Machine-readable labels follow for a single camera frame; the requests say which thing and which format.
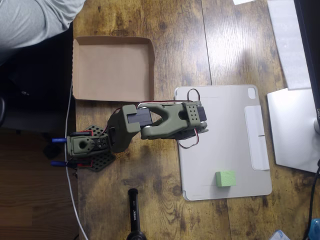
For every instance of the person in grey shirt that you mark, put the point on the person in grey shirt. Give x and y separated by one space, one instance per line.
25 22

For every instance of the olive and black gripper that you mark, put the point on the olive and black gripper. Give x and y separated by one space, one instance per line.
185 136

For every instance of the green foam cube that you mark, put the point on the green foam cube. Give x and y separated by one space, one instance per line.
225 178

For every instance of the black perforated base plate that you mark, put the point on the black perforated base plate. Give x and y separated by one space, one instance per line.
102 162

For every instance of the white foam sheet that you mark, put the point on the white foam sheet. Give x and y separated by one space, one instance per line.
287 37

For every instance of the black monitor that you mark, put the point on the black monitor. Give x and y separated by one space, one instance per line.
312 37

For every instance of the brown cardboard tray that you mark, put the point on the brown cardboard tray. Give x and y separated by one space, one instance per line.
112 70

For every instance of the black camera stand pole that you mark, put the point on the black camera stand pole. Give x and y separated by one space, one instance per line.
135 212

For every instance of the black office chair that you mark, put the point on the black office chair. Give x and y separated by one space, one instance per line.
37 87

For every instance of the white and blue packet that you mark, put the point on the white and blue packet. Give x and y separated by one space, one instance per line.
280 235

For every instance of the blue round object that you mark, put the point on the blue round object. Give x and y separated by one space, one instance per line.
315 228

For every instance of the white paper sheet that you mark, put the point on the white paper sheet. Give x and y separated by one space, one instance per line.
241 2

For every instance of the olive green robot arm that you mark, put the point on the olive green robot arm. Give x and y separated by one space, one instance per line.
170 112

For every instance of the silver monitor stand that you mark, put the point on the silver monitor stand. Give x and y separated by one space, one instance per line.
292 130

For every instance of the tablet in grey folio case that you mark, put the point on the tablet in grey folio case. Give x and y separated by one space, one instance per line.
225 150

